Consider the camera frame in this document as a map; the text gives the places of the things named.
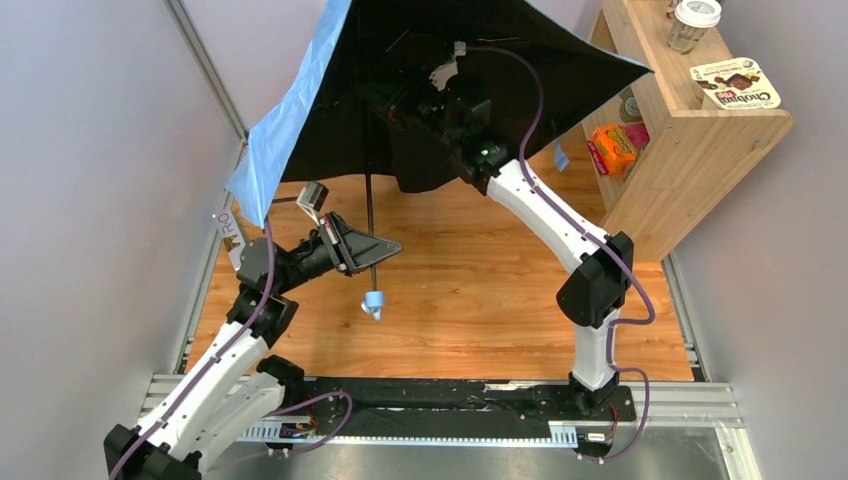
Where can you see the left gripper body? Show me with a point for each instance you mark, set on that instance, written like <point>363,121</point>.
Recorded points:
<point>340,243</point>

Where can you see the light blue folding umbrella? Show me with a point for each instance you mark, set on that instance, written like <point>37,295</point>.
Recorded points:
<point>541,80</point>

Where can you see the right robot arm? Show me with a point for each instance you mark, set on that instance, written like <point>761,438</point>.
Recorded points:
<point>596,263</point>

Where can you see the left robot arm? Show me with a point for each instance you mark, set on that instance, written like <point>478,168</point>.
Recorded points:
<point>238,381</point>

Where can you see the small RO labelled box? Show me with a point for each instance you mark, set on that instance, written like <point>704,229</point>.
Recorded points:
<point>233,239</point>

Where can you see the orange snack box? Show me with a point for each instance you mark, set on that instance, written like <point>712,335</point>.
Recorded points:
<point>612,150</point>

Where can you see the pink snack box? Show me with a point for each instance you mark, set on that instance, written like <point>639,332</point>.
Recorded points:
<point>638,135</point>

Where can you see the small bottle on shelf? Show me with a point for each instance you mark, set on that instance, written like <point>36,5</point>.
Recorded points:
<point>629,111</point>

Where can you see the wooden shelf unit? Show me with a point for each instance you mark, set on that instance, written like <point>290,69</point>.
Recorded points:
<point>695,156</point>

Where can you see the Chobani yogurt cup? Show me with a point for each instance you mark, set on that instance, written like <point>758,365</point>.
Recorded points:
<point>735,84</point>

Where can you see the glass jar white lid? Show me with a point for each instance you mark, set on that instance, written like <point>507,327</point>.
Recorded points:
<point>691,19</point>

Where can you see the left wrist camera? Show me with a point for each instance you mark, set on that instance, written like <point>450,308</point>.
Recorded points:
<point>311,199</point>

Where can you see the aluminium frame post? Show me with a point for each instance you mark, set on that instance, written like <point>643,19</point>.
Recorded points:
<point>196,46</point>

